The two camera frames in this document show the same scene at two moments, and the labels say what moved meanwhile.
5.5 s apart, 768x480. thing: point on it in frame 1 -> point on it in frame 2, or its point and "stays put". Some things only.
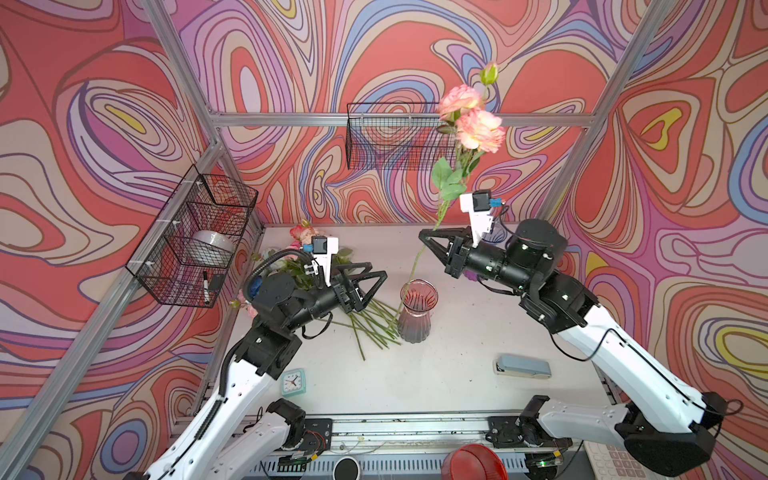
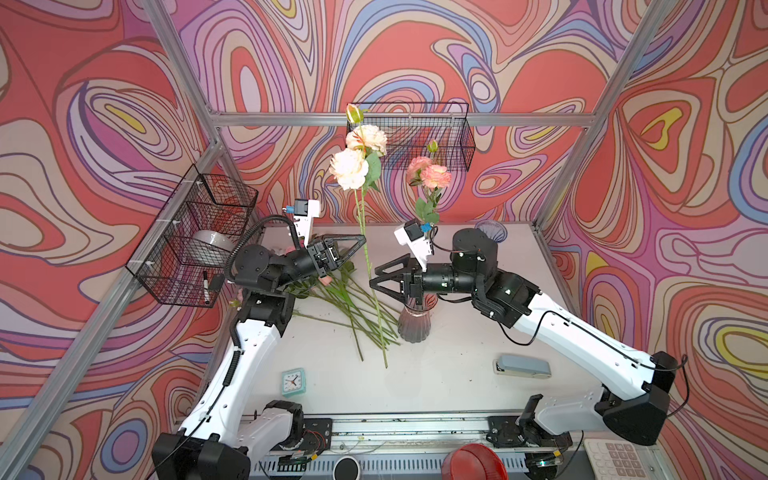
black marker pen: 205,282 stays put
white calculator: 610,462 stays put
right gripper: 456,256 -> 411,282
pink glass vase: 417,296 stays put
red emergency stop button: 474,462 stays put
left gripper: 347,301 -> 323,258
